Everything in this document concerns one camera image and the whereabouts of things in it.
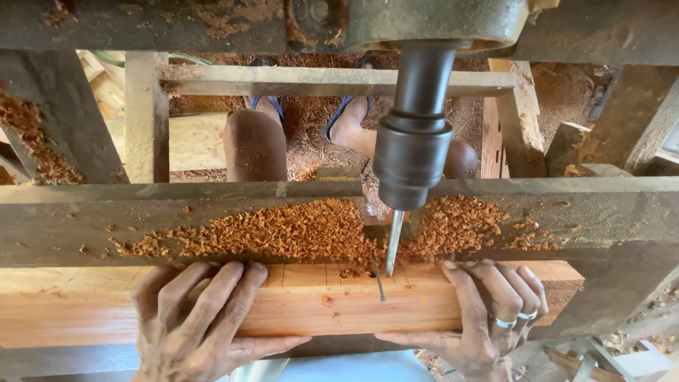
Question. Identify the person's right leg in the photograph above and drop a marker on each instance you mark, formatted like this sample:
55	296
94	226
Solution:
353	130

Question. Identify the person's leg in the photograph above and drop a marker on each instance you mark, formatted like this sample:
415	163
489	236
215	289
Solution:
353	130
254	143

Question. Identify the grey wooden cross rail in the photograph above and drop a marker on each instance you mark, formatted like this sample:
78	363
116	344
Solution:
318	80

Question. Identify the weathered wooden overhead beam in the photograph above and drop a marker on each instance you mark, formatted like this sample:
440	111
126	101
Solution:
132	24

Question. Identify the steel mortising drill bit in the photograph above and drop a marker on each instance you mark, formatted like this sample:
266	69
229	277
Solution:
393	244

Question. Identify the person's right hand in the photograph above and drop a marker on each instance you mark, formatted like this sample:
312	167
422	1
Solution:
482	345

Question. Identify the reddish wooden beam workpiece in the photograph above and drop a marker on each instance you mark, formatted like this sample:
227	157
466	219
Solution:
345	313

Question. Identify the weathered wooden table beam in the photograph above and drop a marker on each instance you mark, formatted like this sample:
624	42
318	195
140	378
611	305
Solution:
583	212

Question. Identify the grey cast machine head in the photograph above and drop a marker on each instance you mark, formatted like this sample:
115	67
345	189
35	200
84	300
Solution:
424	21

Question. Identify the grey wooden upright post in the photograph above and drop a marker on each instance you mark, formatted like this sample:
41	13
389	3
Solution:
146	122

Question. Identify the mortised wooden board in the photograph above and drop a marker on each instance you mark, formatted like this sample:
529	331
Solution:
496	138

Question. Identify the slanted grey wooden brace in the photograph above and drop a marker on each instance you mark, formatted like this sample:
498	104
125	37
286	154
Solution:
69	116

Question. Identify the pile of orange wood shavings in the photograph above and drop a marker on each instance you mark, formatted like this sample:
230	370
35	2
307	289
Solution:
297	231

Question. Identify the stack of pale wood offcuts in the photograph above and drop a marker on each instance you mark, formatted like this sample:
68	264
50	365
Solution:
103	85

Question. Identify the person's left hand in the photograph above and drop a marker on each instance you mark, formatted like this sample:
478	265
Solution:
180	329

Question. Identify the pale wooden plank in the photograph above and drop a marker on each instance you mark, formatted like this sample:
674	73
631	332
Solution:
196	140

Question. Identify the light blue shorts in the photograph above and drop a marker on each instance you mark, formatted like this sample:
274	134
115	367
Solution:
345	369

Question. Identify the person's left leg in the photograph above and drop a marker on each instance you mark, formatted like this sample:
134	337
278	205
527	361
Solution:
254	143

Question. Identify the heap of brown wood shavings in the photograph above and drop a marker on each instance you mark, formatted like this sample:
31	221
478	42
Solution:
32	138

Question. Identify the heap of scrap wood pieces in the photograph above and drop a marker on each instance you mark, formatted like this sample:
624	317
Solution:
610	363

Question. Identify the dark metal drill chuck spindle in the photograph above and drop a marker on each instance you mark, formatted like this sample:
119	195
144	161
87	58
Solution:
414	148

